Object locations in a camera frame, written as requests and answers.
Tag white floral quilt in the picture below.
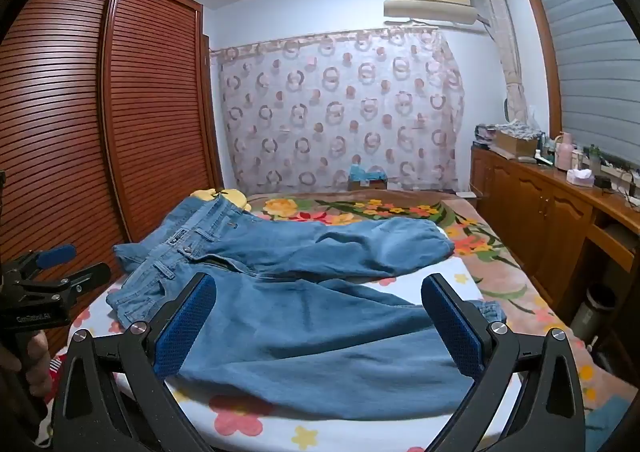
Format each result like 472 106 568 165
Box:
50 257 506 452

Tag grey window blind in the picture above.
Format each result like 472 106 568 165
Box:
527 0 640 177

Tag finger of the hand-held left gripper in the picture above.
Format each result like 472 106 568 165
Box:
7 244 77 273
10 263 112 305

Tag person's left hand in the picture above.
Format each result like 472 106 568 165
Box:
22 332 51 400

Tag wooden louvered wardrobe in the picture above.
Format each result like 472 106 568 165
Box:
0 0 223 327

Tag cardboard box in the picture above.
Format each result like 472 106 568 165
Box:
492 121 543 157

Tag blue denim pants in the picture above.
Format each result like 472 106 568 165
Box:
112 194 508 422

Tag brown floral blanket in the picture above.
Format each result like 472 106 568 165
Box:
245 189 640 438

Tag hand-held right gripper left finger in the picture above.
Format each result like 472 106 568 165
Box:
50 273 218 452

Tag beige air conditioner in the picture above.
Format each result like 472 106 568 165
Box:
383 0 478 25

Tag circle-patterned sheer curtain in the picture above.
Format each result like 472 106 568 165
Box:
210 26 466 193

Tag pink thermos jug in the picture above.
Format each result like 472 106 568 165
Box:
554 131 575 170

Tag wooden sideboard cabinet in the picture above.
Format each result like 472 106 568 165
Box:
470 142 640 333

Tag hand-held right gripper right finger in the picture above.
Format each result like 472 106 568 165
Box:
421 273 588 452

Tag grey trash bin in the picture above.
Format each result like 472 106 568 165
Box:
570 284 617 340

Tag blue item on box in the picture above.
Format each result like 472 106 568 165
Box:
347 164 390 191

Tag beige tied curtain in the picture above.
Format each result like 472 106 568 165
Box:
475 0 531 125

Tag yellow plush toy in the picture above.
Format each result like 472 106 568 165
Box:
189 187 253 211

